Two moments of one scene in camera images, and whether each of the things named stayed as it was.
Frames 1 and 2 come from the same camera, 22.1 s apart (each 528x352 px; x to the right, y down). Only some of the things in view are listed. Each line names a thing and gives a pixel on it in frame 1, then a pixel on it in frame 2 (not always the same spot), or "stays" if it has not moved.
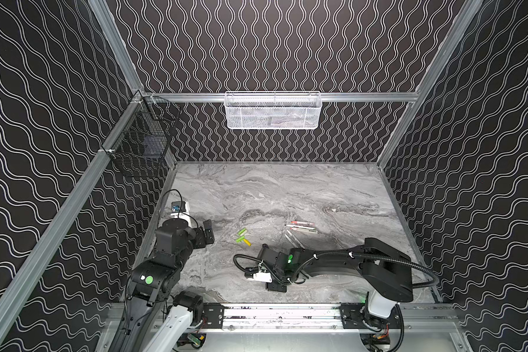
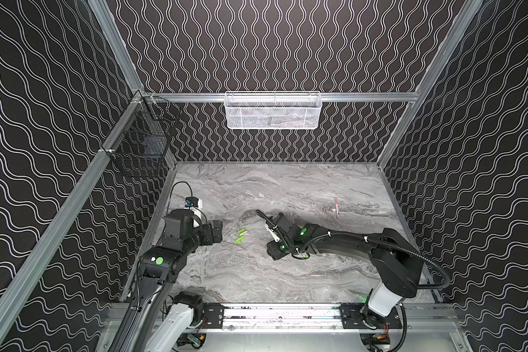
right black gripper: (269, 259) to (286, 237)
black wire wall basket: (139, 147) stays
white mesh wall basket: (273, 110) stays
